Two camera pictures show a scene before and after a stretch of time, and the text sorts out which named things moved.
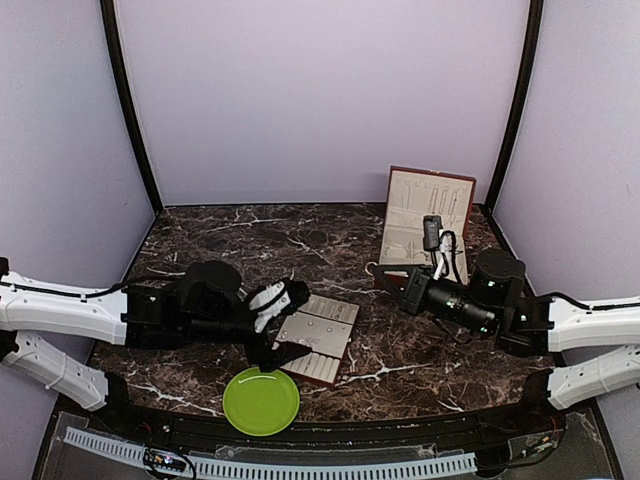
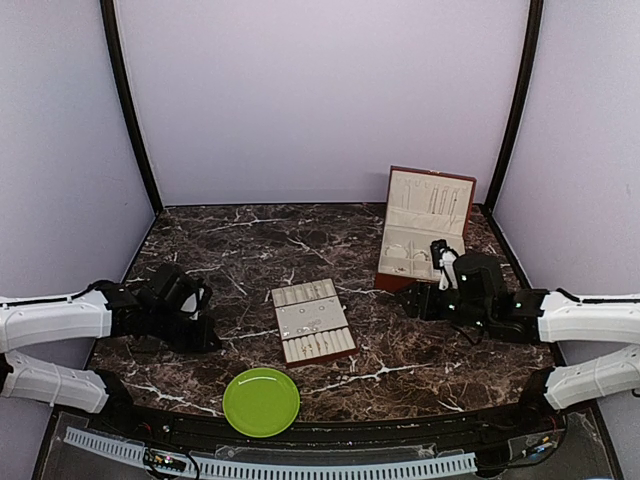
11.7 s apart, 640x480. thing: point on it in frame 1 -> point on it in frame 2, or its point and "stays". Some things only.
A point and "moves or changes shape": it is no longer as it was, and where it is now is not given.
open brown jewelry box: (413, 194) stays
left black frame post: (108, 10) stays
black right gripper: (413, 293) -> (422, 290)
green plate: (261, 404) stays
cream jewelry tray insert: (324, 324) moves or changes shape
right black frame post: (535, 27) stays
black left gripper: (276, 358) -> (201, 343)
